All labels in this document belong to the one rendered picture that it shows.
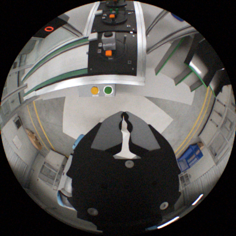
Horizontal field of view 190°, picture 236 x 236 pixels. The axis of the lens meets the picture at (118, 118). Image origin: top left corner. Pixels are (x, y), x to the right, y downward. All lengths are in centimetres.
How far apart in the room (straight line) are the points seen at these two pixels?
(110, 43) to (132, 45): 14
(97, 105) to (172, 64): 51
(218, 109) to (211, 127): 85
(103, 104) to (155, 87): 38
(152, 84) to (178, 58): 27
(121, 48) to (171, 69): 25
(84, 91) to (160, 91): 49
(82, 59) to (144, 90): 44
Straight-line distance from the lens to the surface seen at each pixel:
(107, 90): 39
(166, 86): 59
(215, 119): 408
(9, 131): 836
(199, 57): 28
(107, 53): 29
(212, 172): 915
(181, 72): 43
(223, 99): 419
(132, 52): 40
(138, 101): 53
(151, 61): 54
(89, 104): 56
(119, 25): 49
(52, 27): 35
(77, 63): 51
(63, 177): 321
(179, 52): 37
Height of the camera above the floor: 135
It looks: 59 degrees down
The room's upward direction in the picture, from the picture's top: 177 degrees counter-clockwise
